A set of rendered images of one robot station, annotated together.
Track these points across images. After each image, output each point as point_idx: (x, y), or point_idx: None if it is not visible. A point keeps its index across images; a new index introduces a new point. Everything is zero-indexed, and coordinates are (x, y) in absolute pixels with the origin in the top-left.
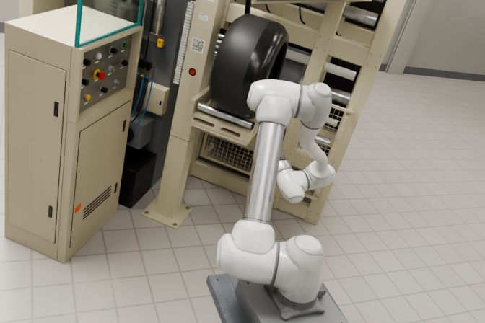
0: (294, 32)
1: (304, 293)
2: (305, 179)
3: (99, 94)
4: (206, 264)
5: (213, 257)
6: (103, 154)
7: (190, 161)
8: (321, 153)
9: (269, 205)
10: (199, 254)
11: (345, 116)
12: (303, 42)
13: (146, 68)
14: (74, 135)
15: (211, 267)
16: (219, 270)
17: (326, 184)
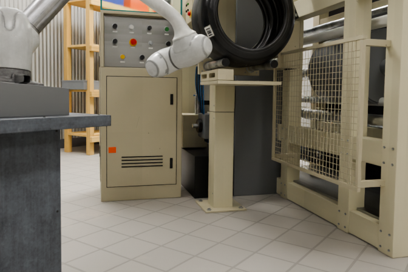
0: None
1: None
2: (168, 48)
3: (139, 61)
4: (187, 231)
5: (203, 231)
6: (143, 113)
7: (232, 144)
8: (156, 0)
9: (31, 6)
10: (195, 226)
11: (386, 61)
12: None
13: None
14: (101, 76)
15: (187, 233)
16: (191, 237)
17: (189, 53)
